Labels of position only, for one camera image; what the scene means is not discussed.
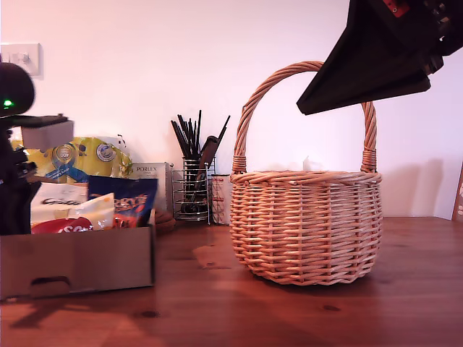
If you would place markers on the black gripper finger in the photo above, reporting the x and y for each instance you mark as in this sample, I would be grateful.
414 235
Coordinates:
369 54
14 209
380 95

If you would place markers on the brown cardboard box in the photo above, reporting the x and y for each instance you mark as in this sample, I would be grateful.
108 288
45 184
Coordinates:
90 256

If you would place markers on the blue Terry's mini eggs bag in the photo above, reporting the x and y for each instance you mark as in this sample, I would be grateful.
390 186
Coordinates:
126 195

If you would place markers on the white Galaxy mini eggs bag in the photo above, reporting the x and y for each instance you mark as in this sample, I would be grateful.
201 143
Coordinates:
54 199

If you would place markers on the white Porlex box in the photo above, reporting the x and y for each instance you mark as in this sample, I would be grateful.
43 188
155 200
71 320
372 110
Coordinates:
152 173

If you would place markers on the yellow plastic paper roll pack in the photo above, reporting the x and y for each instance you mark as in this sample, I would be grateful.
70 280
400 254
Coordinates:
94 159

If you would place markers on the white crumpled tissue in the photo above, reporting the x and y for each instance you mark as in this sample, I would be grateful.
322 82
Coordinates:
310 164

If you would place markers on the brown board with white dots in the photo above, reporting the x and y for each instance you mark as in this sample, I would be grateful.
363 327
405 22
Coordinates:
459 202

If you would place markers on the black chopstick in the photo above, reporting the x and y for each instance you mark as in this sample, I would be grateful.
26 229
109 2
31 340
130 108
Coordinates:
178 139
199 133
183 133
223 129

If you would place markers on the brown wooden spatula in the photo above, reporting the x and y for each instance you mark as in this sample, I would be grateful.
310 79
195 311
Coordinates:
209 152

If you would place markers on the white tin can red lines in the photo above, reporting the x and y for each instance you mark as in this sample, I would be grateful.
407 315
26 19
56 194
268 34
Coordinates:
220 199

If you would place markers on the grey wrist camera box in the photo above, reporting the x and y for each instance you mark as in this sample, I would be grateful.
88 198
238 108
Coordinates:
47 132

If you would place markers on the white light switch plate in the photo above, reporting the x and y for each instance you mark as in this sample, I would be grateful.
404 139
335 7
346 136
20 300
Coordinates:
25 54

